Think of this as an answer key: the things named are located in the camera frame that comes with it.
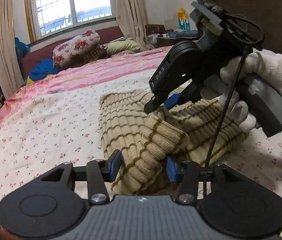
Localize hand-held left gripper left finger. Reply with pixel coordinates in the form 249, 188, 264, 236
41, 150, 121, 205

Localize red floral pillow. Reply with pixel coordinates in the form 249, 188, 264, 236
53, 29, 101, 68

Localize person's right hand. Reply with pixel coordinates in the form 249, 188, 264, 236
218, 50, 282, 133

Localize dark wooden nightstand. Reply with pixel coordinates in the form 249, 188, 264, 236
145, 24, 199, 48

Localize beige striped knit sweater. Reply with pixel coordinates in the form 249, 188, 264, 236
99, 89, 251, 196

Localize blue and yellow cloth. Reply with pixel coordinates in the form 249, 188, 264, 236
27, 58, 59, 81

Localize folded blue clothes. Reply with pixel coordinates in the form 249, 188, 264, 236
168, 29, 198, 37

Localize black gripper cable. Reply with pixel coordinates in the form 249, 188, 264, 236
197, 0, 265, 196

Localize brown patterned pillow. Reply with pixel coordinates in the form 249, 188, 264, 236
66, 44, 107, 67

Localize pale yellow pillow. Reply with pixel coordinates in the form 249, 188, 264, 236
105, 39, 142, 56

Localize yellow and teal bag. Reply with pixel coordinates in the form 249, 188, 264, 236
176, 7, 191, 31

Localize barred window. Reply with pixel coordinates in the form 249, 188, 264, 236
30, 0, 114, 40

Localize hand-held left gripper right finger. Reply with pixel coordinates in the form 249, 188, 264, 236
166, 156, 245, 205

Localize blue plastic bag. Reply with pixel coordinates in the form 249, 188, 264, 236
14, 37, 31, 58

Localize maroon daybed backrest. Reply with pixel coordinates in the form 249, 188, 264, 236
20, 26, 124, 78

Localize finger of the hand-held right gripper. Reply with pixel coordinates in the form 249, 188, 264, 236
164, 93, 184, 111
144, 96, 168, 114

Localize cream curtain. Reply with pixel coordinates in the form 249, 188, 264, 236
114, 0, 154, 50
0, 0, 24, 98

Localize pink striped blanket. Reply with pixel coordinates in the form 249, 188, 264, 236
0, 47, 177, 172

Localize dark wooden headboard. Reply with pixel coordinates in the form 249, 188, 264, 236
198, 0, 282, 67

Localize cherry print bed sheet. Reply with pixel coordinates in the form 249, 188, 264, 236
0, 67, 282, 237

